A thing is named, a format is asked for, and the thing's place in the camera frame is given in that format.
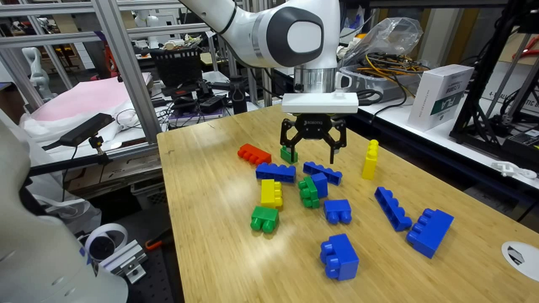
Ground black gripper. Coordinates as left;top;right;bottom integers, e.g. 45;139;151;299
278;112;349;165

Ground blue small toy brick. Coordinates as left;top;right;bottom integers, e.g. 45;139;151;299
322;198;354;227
310;171;330;200

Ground yellow square toy brick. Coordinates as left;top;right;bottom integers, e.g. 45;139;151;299
258;178;285;212

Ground blue long toy brick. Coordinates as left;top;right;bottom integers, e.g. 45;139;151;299
254;161;298;185
372;185;414;234
301;159;343;186

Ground yellow tall brick stack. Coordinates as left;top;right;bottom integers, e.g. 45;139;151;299
360;138;381;181

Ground red four-stud toy brick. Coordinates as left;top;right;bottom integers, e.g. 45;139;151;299
236;143;273;166

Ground white side table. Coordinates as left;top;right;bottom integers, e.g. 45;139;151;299
301;55;539;191

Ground blue tall stacked toy brick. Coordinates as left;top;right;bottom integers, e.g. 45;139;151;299
318;232;360;282

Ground black desk devices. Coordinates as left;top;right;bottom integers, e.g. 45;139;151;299
167;82;229;114

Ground clear crumpled plastic bag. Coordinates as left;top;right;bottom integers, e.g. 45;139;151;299
335;15;426;69

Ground white cardboard box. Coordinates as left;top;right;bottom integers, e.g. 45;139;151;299
406;62;477;133

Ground blue wide stepped toy brick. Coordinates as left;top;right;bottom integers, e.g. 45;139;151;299
404;207;456;260

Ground black mesh basket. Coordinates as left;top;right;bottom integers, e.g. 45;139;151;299
150;47;204;90

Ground white power strip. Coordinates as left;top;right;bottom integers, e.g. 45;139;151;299
490;158;539;181

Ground pink foam sheet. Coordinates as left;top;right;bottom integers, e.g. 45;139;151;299
30;75;133;124

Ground white round desk grommet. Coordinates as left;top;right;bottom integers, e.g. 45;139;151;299
500;240;539;282

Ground white round device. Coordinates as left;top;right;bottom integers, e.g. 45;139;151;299
81;222;130;262

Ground white office chair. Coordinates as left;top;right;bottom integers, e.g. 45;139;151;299
0;107;131;303

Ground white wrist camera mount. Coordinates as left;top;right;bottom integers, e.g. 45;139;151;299
279;90;360;116

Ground clear bin with cables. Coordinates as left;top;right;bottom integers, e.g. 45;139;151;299
338;55;428;106

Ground black metal frame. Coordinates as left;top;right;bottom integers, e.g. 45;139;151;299
448;0;539;165

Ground orange handled tool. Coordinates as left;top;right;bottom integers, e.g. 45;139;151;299
143;234;170;250

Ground aluminium extrusion post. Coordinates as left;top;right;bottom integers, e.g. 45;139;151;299
91;0;163;146

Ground grey metal bracket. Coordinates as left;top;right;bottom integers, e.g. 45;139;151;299
106;240;148;284

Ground black flat camera bar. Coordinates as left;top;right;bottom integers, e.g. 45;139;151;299
40;111;116;151

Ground aluminium extrusion rail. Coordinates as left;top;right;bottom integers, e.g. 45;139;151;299
0;1;99;16
0;30;114;47

